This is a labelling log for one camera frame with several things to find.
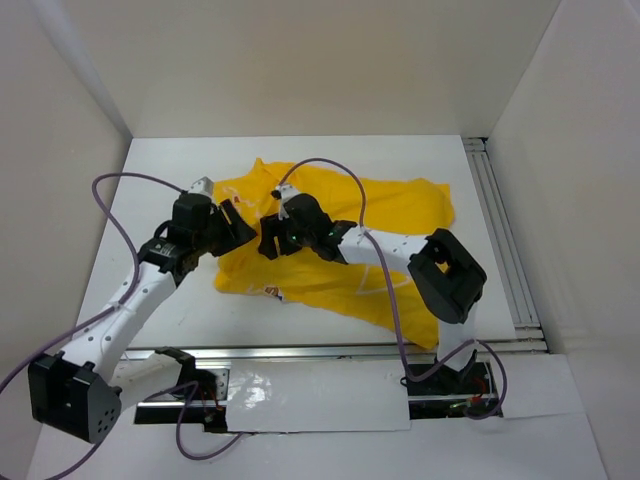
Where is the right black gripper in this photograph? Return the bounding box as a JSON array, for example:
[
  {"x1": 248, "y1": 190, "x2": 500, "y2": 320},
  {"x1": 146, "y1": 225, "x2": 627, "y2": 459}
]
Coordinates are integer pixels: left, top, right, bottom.
[{"x1": 259, "y1": 210, "x2": 316, "y2": 259}]

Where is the yellow pikachu pillowcase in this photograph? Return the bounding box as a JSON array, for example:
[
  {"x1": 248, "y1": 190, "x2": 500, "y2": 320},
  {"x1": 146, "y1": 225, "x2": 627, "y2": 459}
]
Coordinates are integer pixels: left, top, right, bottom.
[{"x1": 213, "y1": 160, "x2": 455, "y2": 349}]

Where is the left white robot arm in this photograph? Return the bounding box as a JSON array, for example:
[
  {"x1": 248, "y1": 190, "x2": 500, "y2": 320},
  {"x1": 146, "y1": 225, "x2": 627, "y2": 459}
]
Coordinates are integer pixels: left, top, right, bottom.
[{"x1": 27, "y1": 193, "x2": 257, "y2": 444}]

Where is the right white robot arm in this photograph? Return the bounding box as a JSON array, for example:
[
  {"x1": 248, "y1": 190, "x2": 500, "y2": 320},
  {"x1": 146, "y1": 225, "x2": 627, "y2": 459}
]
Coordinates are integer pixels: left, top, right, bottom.
[{"x1": 258, "y1": 184, "x2": 487, "y2": 392}]

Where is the white cover plate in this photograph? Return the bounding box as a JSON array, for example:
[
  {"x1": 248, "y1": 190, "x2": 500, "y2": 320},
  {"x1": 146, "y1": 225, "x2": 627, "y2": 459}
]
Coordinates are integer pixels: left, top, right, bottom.
[{"x1": 226, "y1": 359, "x2": 410, "y2": 433}]

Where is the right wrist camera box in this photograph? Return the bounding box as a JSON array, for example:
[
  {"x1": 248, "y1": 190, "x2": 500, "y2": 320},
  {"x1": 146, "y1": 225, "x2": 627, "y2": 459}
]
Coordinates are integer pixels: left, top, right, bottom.
[{"x1": 271, "y1": 183, "x2": 301, "y2": 220}]

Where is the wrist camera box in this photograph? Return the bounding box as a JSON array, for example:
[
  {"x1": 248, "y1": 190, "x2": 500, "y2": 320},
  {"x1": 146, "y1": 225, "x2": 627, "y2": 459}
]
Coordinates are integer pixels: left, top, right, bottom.
[
  {"x1": 187, "y1": 176, "x2": 214, "y2": 198},
  {"x1": 271, "y1": 183, "x2": 301, "y2": 220}
]

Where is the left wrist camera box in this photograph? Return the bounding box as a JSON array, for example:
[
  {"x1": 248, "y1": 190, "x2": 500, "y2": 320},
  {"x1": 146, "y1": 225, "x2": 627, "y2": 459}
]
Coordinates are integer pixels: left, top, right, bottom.
[{"x1": 187, "y1": 176, "x2": 214, "y2": 198}]

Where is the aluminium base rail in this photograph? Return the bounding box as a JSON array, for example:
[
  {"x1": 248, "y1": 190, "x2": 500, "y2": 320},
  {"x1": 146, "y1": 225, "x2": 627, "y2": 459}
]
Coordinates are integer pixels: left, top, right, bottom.
[{"x1": 122, "y1": 134, "x2": 551, "y2": 426}]

